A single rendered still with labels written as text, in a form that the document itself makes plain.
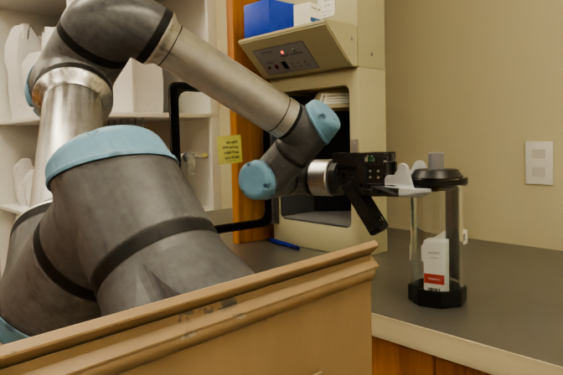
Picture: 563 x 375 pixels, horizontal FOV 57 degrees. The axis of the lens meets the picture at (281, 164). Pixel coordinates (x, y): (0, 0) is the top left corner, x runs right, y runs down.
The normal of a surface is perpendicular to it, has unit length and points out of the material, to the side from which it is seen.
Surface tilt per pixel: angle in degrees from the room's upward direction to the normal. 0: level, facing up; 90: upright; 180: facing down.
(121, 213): 59
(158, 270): 42
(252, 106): 119
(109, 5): 68
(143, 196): 49
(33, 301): 100
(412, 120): 90
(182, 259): 32
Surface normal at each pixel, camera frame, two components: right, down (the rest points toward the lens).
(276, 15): 0.68, 0.02
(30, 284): -0.46, 0.11
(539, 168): -0.73, 0.05
